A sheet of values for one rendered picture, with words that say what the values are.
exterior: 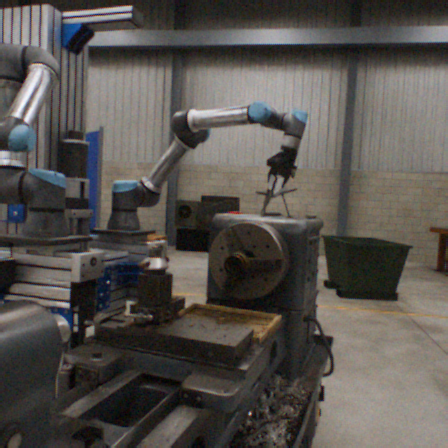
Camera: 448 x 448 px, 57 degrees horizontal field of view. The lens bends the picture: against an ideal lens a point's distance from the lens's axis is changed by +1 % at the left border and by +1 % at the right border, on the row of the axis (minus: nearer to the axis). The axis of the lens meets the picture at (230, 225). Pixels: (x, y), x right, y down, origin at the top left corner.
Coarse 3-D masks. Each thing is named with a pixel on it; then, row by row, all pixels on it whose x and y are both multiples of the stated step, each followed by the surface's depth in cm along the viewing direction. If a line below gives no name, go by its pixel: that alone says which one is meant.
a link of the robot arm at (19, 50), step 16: (0, 48) 134; (16, 48) 135; (0, 64) 134; (16, 64) 135; (0, 80) 134; (16, 80) 136; (0, 96) 136; (16, 96) 138; (0, 112) 136; (0, 160) 137; (16, 160) 140; (0, 176) 136; (16, 176) 138; (0, 192) 137; (16, 192) 137
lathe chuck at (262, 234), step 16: (240, 224) 165; (256, 224) 163; (224, 240) 168; (240, 240) 165; (256, 240) 163; (272, 240) 161; (224, 256) 168; (256, 256) 163; (272, 256) 161; (224, 272) 168; (256, 272) 163; (272, 272) 161; (240, 288) 166; (256, 288) 164; (272, 288) 161
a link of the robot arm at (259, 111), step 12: (216, 108) 166; (228, 108) 163; (240, 108) 160; (252, 108) 155; (264, 108) 153; (180, 120) 171; (192, 120) 169; (204, 120) 167; (216, 120) 164; (228, 120) 162; (240, 120) 160; (252, 120) 159; (264, 120) 156; (180, 132) 175; (192, 132) 178
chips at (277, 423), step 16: (272, 384) 164; (288, 384) 170; (272, 400) 156; (288, 400) 151; (304, 400) 161; (256, 416) 148; (272, 416) 140; (288, 416) 140; (304, 416) 148; (240, 432) 137; (256, 432) 132; (272, 432) 130; (288, 432) 135
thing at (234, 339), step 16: (96, 320) 114; (112, 320) 114; (128, 320) 113; (176, 320) 115; (192, 320) 116; (112, 336) 109; (128, 336) 108; (144, 336) 105; (160, 336) 104; (176, 336) 103; (192, 336) 103; (208, 336) 103; (240, 336) 105; (176, 352) 103; (192, 352) 101; (208, 352) 100; (224, 352) 98; (240, 352) 103
